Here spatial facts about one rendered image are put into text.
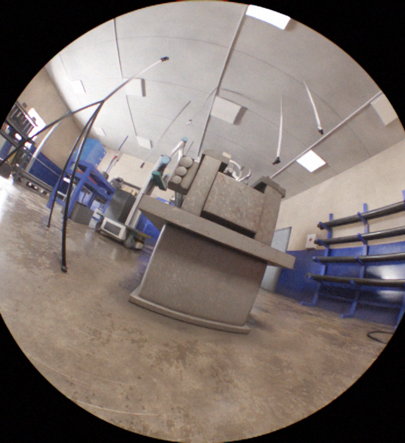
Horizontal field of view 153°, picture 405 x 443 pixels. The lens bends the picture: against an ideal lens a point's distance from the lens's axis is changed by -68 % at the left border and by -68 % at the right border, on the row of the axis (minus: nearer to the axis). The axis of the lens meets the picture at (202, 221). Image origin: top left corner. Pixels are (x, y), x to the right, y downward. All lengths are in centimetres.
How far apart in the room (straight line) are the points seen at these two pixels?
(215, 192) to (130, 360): 69
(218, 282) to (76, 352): 60
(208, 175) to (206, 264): 41
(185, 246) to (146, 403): 58
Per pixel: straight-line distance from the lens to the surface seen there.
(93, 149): 255
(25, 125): 419
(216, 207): 68
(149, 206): 65
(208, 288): 70
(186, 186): 73
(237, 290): 75
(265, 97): 341
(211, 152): 82
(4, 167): 364
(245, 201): 74
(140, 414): 35
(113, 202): 275
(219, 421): 39
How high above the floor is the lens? 31
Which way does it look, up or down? 13 degrees up
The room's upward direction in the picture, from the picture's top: 21 degrees clockwise
